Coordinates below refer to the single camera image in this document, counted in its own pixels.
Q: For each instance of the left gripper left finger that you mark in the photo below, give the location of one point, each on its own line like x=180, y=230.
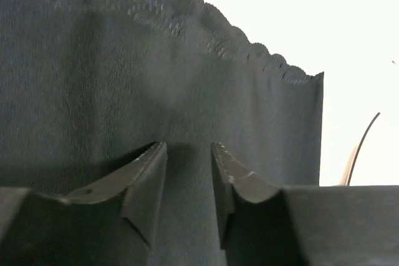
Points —
x=109, y=222

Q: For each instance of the black cloth placemat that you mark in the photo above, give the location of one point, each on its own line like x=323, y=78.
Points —
x=89, y=85

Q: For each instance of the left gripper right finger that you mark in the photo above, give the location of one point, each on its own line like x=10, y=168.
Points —
x=262, y=224

